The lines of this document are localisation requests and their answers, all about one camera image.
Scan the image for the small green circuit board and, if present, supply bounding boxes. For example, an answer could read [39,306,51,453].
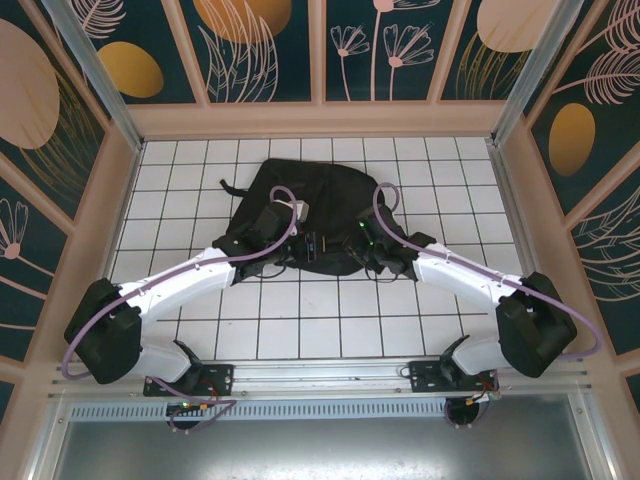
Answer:
[166,399,210,417]

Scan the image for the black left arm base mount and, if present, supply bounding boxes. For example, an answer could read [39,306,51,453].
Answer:
[143,362,236,398]

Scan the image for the grey metal sheet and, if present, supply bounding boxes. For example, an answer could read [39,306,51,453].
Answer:
[49,419,601,480]

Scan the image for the black backpack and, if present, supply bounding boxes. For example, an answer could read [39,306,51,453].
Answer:
[218,157,397,279]

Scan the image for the teal side panel leaf lines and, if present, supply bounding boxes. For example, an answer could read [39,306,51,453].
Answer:
[569,184,640,357]

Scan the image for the aluminium side rail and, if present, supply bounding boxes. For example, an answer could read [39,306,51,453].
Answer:
[487,139,569,357]

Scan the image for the long aluminium base rail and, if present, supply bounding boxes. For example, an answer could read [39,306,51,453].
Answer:
[47,353,601,401]

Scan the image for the teal side panel pink flower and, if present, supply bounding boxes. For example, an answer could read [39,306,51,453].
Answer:
[0,174,71,362]

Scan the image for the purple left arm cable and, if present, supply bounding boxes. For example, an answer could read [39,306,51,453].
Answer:
[62,185,300,434]

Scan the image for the grey slotted cable duct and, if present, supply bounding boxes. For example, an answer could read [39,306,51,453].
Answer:
[69,402,451,422]

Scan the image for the teal side panel feather print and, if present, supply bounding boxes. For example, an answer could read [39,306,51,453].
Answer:
[522,0,640,216]

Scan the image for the teal panel orange half circle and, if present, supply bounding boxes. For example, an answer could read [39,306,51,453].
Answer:
[179,0,314,105]

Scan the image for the teal panel pink flowers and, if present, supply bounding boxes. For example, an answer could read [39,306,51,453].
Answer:
[324,0,432,104]

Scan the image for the teal side panel peach circle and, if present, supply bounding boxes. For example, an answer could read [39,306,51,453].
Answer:
[0,0,109,221]

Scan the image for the teal panel orange oval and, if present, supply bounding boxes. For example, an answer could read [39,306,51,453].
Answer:
[59,0,197,105]

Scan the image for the aluminium corner post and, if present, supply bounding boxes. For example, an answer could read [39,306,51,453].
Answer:
[491,0,585,149]
[41,0,145,153]

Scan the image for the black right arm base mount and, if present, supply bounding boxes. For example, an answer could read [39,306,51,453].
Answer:
[408,355,501,397]

